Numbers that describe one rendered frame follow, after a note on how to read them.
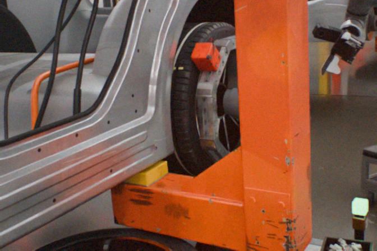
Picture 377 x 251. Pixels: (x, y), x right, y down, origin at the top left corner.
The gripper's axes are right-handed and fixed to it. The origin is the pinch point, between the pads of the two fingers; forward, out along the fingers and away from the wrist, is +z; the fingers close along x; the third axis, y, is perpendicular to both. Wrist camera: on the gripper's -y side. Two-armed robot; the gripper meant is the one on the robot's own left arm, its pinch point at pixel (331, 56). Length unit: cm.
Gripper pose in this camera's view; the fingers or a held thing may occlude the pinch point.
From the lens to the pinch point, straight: 174.1
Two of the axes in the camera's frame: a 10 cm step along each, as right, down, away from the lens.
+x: -3.5, 6.9, 6.4
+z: -4.0, 5.0, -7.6
